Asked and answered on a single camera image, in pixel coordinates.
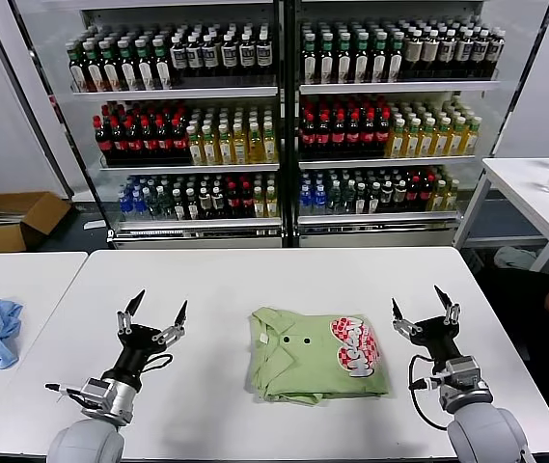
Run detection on dark bottle beige label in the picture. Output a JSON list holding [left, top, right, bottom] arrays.
[[422, 29, 441, 80], [404, 29, 424, 81]]

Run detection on white side table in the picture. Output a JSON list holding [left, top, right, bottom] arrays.
[[452, 156, 549, 281]]

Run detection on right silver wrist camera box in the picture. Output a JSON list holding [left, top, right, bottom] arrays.
[[442, 356, 480, 387]]

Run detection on blue water bottle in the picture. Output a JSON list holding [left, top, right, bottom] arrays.
[[117, 188, 133, 221], [313, 185, 329, 217], [298, 185, 314, 217], [131, 188, 147, 221]]

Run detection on person black trousers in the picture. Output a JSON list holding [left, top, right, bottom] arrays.
[[476, 277, 549, 435]]

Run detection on grey-blue cloth bundle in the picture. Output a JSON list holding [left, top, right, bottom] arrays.
[[493, 245, 549, 281]]

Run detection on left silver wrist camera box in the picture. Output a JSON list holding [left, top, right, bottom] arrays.
[[79, 379, 111, 411]]

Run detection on glass cabinet door black frame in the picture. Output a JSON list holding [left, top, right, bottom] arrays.
[[0, 0, 114, 232], [490, 0, 549, 160]]

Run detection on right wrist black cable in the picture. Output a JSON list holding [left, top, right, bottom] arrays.
[[407, 354, 449, 430]]

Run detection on dark bottle blue-white label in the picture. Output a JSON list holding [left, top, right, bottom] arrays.
[[472, 30, 490, 79], [220, 33, 239, 87], [203, 34, 221, 87], [256, 31, 274, 86], [170, 35, 189, 87], [487, 31, 506, 78], [455, 30, 474, 79], [238, 32, 258, 87], [186, 35, 205, 87], [439, 30, 457, 80]]

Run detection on dark tea bottle green cap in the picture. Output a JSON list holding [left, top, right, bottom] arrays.
[[371, 32, 389, 83], [353, 33, 372, 84], [136, 39, 155, 91], [101, 41, 121, 92], [387, 32, 406, 83], [85, 41, 104, 92], [336, 33, 355, 84], [152, 38, 172, 90], [318, 33, 337, 85], [68, 41, 88, 92], [301, 33, 319, 85], [119, 40, 138, 91]]

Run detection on light green polo shirt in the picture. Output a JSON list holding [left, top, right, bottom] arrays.
[[244, 306, 394, 407]]

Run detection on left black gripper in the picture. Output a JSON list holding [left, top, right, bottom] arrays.
[[103, 288, 189, 388]]

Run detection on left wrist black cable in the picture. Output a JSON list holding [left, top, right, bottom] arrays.
[[44, 382, 87, 401]]

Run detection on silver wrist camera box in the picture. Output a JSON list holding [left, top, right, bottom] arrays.
[[442, 356, 480, 387], [79, 379, 111, 411]]

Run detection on white beverage display cabinet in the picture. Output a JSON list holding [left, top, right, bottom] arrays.
[[288, 0, 506, 250], [69, 0, 290, 250]]

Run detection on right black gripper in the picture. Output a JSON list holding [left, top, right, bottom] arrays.
[[391, 284, 462, 367]]

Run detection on cola bottle red cap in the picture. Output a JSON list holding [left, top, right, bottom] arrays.
[[330, 113, 347, 151], [406, 176, 422, 213], [124, 117, 142, 156], [420, 176, 435, 213], [345, 113, 363, 151], [238, 182, 254, 218], [361, 112, 378, 150], [300, 114, 317, 151], [140, 117, 157, 156], [110, 116, 127, 156], [375, 112, 393, 150], [171, 117, 189, 156], [225, 182, 240, 219], [155, 117, 173, 156], [316, 114, 332, 151], [93, 115, 113, 156]]

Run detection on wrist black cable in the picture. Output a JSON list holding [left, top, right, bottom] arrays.
[[407, 354, 449, 430], [44, 382, 87, 401]]

